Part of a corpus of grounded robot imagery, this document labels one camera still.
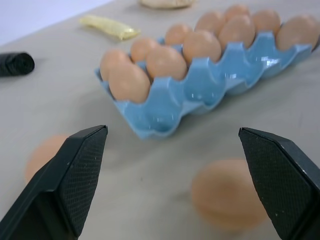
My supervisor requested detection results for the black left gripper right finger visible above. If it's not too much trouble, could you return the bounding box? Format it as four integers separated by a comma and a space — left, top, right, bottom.
238, 126, 320, 240

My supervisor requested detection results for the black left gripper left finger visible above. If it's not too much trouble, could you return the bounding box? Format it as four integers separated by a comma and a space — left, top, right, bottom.
0, 124, 109, 240

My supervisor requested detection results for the blue plastic egg tray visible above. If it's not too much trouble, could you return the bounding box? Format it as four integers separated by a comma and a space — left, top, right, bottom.
93, 24, 320, 140

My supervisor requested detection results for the brown egg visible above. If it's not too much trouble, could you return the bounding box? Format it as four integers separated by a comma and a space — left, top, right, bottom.
100, 48, 133, 82
218, 14, 256, 50
24, 134, 70, 185
108, 60, 152, 104
191, 158, 270, 230
146, 46, 188, 82
130, 37, 161, 63
164, 23, 194, 46
276, 14, 320, 52
223, 4, 251, 22
194, 10, 227, 33
182, 30, 222, 65
251, 9, 282, 38

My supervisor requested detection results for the black cylindrical roll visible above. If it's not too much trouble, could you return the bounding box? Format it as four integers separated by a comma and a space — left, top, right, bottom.
0, 51, 36, 78

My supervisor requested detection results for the beige woven object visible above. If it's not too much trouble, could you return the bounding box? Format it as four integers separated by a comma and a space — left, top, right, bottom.
138, 0, 198, 10

